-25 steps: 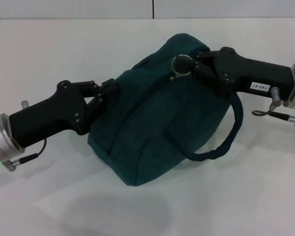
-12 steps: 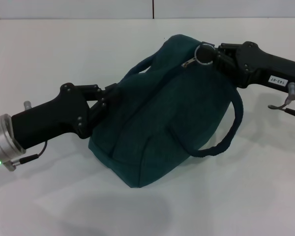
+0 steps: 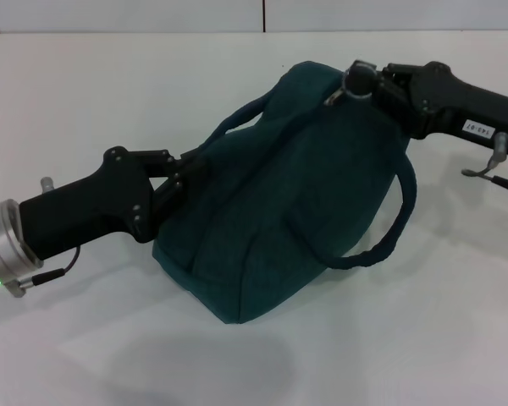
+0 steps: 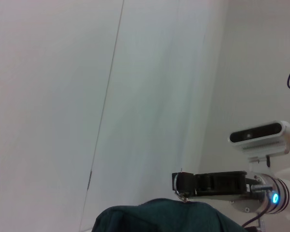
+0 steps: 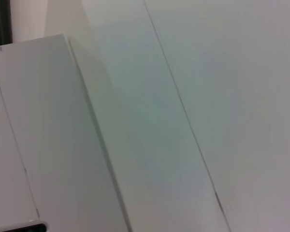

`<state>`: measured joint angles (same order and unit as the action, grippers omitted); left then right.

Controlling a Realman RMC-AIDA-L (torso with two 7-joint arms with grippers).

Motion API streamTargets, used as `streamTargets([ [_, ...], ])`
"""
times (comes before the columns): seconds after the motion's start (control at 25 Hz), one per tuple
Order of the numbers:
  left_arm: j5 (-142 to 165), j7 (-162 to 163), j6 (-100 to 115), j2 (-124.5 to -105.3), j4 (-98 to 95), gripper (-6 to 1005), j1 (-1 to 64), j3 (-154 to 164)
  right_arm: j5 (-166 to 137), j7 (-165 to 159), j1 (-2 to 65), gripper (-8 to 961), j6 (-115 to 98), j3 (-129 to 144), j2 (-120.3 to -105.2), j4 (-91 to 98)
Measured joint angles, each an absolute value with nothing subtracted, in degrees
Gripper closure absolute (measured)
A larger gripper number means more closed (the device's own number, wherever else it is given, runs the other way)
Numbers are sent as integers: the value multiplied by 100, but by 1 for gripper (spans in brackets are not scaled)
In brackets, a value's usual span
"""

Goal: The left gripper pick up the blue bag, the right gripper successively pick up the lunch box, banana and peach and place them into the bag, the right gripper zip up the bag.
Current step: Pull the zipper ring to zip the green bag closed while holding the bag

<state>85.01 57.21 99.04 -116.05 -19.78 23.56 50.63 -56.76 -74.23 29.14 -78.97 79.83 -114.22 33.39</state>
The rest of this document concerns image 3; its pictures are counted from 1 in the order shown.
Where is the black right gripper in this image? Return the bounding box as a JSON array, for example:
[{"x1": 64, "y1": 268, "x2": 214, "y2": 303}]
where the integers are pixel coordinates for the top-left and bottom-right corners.
[{"x1": 346, "y1": 60, "x2": 508, "y2": 150}]

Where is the arm cable with plug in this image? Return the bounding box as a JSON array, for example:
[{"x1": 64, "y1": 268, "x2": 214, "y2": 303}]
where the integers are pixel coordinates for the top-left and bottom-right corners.
[
  {"x1": 460, "y1": 132, "x2": 508, "y2": 195},
  {"x1": 6, "y1": 176, "x2": 82, "y2": 300}
]

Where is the right arm cable with plug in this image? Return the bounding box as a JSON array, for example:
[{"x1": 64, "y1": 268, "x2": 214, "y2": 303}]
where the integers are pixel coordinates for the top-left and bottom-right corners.
[{"x1": 460, "y1": 132, "x2": 508, "y2": 195}]

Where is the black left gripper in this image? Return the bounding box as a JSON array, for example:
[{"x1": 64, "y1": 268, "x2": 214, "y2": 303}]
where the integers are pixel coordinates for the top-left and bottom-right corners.
[{"x1": 19, "y1": 145, "x2": 216, "y2": 262}]

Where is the left arm cable with plug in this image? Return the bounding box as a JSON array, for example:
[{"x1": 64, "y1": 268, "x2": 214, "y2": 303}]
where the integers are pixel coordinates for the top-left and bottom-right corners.
[{"x1": 6, "y1": 176, "x2": 82, "y2": 300}]

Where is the dark teal zip bag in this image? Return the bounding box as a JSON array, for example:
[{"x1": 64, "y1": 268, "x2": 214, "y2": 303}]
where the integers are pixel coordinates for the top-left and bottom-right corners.
[{"x1": 151, "y1": 61, "x2": 419, "y2": 326}]

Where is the metal zipper pull ring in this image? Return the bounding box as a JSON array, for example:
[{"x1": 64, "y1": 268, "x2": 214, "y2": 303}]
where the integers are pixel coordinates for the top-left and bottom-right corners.
[{"x1": 323, "y1": 60, "x2": 377, "y2": 107}]

